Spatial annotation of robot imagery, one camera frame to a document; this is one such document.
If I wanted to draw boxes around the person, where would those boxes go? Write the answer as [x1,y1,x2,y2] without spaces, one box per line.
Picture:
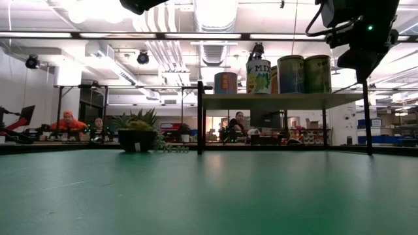
[50,110,89,132]
[225,111,248,143]
[93,116,105,138]

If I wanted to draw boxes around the green pears can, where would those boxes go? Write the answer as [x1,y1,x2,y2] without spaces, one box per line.
[304,54,332,95]

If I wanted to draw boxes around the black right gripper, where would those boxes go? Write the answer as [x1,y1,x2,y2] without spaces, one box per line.
[326,19,399,84]

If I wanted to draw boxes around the red background robot part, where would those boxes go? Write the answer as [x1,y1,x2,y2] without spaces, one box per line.
[5,117,25,131]

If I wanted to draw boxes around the black background monitor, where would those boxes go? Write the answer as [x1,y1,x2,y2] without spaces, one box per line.
[18,104,36,127]

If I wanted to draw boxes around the black ceiling-mounted camera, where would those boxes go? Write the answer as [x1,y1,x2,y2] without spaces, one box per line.
[136,50,150,65]
[25,54,40,70]

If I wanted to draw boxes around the succulent plant in black pot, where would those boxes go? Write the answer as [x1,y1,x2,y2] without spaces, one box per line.
[110,108,189,154]

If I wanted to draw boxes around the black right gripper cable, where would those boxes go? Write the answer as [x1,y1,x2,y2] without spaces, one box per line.
[305,1,363,37]

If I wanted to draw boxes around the overhead black frame bar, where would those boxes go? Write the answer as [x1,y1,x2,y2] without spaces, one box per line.
[0,31,418,42]

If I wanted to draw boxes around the white mix fruit can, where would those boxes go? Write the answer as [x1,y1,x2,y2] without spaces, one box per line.
[246,59,272,95]

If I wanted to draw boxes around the peas can green blue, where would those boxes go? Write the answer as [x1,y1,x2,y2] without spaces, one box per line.
[277,55,306,95]

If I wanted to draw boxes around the black overhead rig camera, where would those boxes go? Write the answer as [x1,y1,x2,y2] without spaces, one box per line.
[248,42,265,62]

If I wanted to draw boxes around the cardboard box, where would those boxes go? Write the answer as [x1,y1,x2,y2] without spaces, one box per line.
[305,117,321,130]

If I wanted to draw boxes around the shelf with black legs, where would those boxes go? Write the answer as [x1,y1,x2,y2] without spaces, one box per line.
[197,80,374,157]

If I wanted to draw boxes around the red storage bins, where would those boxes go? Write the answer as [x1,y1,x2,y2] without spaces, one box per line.
[159,122,184,143]

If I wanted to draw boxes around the black background workstation frame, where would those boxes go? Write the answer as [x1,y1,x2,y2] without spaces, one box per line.
[54,84,199,131]

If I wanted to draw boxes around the multicoloured food can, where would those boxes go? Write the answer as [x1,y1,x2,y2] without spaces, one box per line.
[214,72,238,95]

